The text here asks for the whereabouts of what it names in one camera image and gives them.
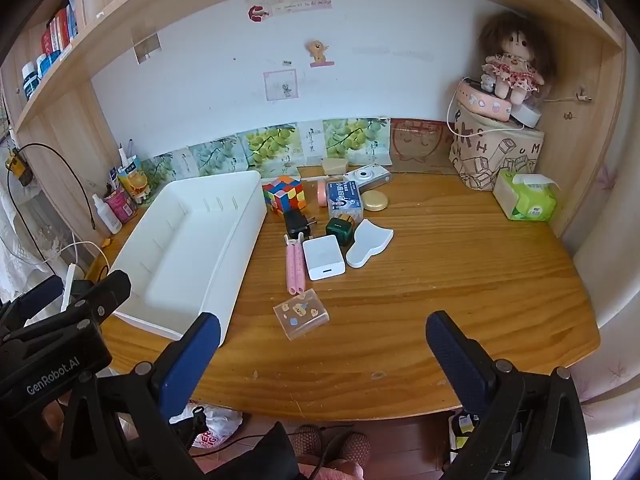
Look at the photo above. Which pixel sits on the white plastic bag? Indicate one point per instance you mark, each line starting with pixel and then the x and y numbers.
pixel 215 425

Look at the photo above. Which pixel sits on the white plastic storage tray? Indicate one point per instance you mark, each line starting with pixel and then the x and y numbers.
pixel 190 250

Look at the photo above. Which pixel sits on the brown fuzzy slipper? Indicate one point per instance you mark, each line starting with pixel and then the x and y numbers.
pixel 307 440
pixel 352 447

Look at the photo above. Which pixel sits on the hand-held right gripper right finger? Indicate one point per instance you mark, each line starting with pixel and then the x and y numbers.
pixel 455 355

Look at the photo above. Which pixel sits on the white lace curtain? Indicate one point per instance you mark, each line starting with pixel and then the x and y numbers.
pixel 20 240

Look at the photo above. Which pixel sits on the white power strip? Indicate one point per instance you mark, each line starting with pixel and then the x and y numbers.
pixel 70 285

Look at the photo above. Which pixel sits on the white bottle dark label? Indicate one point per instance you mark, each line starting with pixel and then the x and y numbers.
pixel 28 80

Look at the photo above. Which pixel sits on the grey pen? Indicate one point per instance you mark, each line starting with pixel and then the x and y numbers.
pixel 131 149

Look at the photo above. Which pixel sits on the pink hair curler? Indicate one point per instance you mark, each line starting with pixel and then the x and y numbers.
pixel 295 265

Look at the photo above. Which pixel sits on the pink framed wall sticker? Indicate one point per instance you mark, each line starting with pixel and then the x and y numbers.
pixel 280 85

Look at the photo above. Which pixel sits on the white spray bottle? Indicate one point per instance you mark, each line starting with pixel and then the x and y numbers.
pixel 107 217

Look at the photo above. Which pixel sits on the white round device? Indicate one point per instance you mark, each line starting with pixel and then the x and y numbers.
pixel 527 116

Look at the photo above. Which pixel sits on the pink can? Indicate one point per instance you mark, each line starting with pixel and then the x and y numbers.
pixel 120 207

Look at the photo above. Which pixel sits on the green tissue pack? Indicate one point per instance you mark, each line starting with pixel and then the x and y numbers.
pixel 525 200

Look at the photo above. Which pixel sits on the clear box with stickers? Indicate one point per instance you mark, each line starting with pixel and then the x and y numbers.
pixel 300 314

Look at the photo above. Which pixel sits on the white floral curtain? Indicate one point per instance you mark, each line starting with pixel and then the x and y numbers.
pixel 615 210

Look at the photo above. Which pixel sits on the green cube charger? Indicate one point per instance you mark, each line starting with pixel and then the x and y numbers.
pixel 340 230

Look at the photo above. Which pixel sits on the beige soap bar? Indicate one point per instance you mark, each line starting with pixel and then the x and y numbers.
pixel 334 166

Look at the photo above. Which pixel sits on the blue and white box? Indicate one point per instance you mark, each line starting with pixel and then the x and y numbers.
pixel 345 200

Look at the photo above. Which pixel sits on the black charger plug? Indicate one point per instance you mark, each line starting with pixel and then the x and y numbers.
pixel 296 222

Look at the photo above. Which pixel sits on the colourful puzzle cube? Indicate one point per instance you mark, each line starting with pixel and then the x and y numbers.
pixel 284 196

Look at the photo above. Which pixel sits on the red wall sticker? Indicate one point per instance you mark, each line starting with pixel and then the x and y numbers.
pixel 256 12

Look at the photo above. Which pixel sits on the brown-haired rag doll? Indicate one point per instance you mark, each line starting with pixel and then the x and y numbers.
pixel 512 60

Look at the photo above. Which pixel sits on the brown cardboard box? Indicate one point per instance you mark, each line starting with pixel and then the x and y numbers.
pixel 420 140

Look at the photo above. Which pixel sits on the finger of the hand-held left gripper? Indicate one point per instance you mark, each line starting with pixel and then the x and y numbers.
pixel 112 285
pixel 40 295

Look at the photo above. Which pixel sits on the round gold tin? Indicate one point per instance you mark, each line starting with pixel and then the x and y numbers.
pixel 375 200

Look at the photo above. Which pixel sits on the white power adapter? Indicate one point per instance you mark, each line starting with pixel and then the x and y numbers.
pixel 324 257

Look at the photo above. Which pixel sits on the yellow cartoon wall sticker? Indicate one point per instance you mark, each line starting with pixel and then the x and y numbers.
pixel 318 52

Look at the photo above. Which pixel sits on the taped paper note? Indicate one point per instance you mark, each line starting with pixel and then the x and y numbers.
pixel 300 0

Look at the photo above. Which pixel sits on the white bottle blue label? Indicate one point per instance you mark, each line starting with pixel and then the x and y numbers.
pixel 44 64

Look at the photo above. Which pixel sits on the yellow hanging tag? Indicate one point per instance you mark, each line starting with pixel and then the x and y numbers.
pixel 17 167

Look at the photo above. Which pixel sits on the small white bear figurine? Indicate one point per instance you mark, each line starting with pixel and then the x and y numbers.
pixel 486 81

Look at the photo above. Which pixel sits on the white scoop-shaped board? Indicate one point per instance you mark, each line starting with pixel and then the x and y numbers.
pixel 367 242

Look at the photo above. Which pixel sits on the clear tape piece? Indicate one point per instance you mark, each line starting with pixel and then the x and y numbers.
pixel 146 47

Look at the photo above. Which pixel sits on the orange juice carton holder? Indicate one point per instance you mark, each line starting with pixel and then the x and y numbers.
pixel 134 180

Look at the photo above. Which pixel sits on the grape print paper sheet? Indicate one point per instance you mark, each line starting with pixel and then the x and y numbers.
pixel 215 155
pixel 356 137
pixel 160 170
pixel 270 145

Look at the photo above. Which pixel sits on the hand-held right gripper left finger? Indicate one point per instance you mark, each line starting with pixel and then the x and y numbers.
pixel 192 355

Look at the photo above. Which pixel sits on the beige patterned bag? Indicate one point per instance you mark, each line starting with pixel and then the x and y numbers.
pixel 480 160

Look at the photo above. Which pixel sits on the white pen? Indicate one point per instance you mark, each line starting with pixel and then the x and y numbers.
pixel 121 155

